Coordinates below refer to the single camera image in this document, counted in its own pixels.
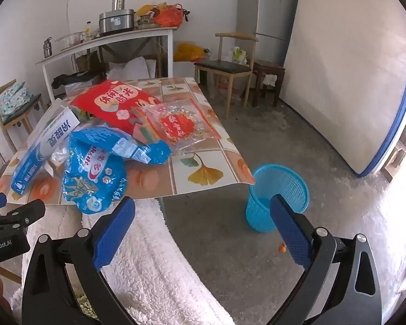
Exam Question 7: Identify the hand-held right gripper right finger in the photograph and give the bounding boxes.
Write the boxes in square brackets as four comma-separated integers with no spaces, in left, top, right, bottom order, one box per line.
[269,194,383,325]

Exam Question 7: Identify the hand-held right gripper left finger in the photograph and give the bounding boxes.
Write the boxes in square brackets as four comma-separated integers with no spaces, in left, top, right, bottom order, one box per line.
[22,196,136,325]

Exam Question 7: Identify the blue mesh wastebasket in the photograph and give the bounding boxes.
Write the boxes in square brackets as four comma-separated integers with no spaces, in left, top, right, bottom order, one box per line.
[246,164,309,233]

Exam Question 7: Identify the blue and white carton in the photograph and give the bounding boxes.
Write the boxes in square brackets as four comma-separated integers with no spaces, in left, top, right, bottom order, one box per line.
[11,106,80,196]

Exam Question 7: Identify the blue snack bag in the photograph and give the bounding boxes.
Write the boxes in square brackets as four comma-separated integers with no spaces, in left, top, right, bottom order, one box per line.
[61,123,171,215]

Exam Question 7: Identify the clear bag with red label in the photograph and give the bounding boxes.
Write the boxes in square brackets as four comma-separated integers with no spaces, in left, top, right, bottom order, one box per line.
[131,99,222,151]

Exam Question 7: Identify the red snack bag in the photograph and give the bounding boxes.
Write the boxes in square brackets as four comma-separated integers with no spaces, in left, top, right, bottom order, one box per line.
[69,79,163,136]

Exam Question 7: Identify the white fluffy blanket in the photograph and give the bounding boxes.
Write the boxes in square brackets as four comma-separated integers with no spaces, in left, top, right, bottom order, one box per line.
[10,196,235,325]

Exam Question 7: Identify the floral cushion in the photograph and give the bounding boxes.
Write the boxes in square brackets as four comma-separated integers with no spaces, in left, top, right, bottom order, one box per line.
[0,81,34,121]

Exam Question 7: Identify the tile and leaf print tablecloth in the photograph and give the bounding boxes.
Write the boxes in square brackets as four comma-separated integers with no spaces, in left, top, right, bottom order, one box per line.
[0,77,256,207]

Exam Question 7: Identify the black cloth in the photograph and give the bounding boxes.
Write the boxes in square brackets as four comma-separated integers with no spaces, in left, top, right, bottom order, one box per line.
[51,71,105,90]

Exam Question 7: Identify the cardboard box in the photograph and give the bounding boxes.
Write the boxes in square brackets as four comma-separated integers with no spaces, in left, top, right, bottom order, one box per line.
[75,51,100,72]

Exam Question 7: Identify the white sacks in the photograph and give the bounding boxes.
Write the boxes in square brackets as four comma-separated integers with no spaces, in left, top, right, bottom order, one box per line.
[106,56,158,82]

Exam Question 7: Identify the dark wooden stool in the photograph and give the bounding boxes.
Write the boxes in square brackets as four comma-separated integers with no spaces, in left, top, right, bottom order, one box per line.
[250,59,286,108]

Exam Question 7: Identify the white mattress with blue edge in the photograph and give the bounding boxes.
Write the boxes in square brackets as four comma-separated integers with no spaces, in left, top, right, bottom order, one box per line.
[279,0,406,177]

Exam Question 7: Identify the glass bowl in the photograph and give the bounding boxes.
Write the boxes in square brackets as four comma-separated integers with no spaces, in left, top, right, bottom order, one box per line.
[56,32,85,48]

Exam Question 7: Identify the wooden chair with black seat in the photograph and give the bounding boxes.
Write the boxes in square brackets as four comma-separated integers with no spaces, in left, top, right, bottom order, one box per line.
[194,32,258,120]

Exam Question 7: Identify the white printed bag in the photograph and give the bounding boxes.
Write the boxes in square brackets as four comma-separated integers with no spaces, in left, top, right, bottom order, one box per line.
[228,46,248,66]

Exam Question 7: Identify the large yellow bag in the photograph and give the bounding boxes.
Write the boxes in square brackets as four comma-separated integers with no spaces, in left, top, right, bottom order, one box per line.
[173,42,210,63]

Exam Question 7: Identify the long white table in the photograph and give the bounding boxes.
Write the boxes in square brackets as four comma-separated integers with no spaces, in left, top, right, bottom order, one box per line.
[35,26,178,105]

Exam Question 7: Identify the steel cooker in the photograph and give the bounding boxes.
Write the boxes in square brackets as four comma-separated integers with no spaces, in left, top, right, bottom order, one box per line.
[99,8,136,37]

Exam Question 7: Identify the orange plastic bag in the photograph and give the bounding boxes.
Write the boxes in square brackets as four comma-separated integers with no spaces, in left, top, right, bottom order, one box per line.
[154,3,184,27]

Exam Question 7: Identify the yellow plastic bag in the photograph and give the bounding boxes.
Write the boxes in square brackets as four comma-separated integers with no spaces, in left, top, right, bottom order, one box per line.
[135,3,166,17]

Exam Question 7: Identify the silver refrigerator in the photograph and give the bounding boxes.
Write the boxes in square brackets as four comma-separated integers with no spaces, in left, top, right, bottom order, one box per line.
[236,0,297,65]

